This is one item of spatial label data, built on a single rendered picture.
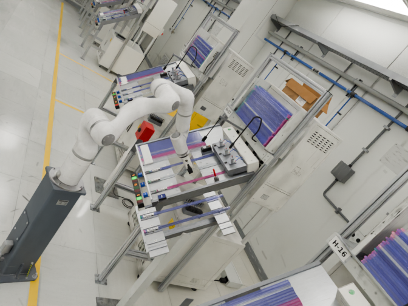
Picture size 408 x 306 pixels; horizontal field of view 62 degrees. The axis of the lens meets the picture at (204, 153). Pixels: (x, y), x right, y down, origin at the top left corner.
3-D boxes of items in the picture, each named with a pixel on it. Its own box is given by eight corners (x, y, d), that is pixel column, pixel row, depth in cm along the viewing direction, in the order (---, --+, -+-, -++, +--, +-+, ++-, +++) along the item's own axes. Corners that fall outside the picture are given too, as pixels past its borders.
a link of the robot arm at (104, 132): (88, 134, 177) (101, 154, 168) (81, 118, 167) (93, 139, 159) (170, 93, 192) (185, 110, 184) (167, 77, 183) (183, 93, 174)
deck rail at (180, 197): (153, 209, 217) (151, 202, 213) (152, 207, 218) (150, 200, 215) (254, 179, 230) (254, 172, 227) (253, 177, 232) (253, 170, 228)
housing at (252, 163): (248, 180, 232) (248, 164, 223) (223, 142, 270) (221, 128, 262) (258, 177, 233) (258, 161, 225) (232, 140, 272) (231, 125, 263)
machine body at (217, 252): (135, 283, 252) (181, 226, 233) (123, 218, 306) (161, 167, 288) (200, 294, 288) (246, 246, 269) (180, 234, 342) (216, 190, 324)
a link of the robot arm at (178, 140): (177, 146, 229) (174, 155, 222) (171, 130, 221) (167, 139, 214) (189, 144, 226) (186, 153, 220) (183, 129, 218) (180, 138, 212)
